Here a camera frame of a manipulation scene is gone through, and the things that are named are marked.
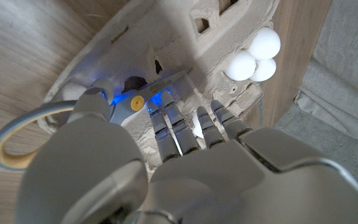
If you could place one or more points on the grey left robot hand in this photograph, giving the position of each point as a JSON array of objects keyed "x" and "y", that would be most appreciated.
[{"x": 197, "y": 186}]

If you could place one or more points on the white egg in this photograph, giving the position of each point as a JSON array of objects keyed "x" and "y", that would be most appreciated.
[
  {"x": 264, "y": 43},
  {"x": 240, "y": 66},
  {"x": 197, "y": 126},
  {"x": 265, "y": 71}
]

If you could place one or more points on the grey cardboard egg carton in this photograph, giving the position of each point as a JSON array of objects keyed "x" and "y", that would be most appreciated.
[{"x": 166, "y": 37}]

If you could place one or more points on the beige striped curtain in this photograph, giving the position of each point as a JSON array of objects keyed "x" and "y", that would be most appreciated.
[{"x": 346, "y": 62}]

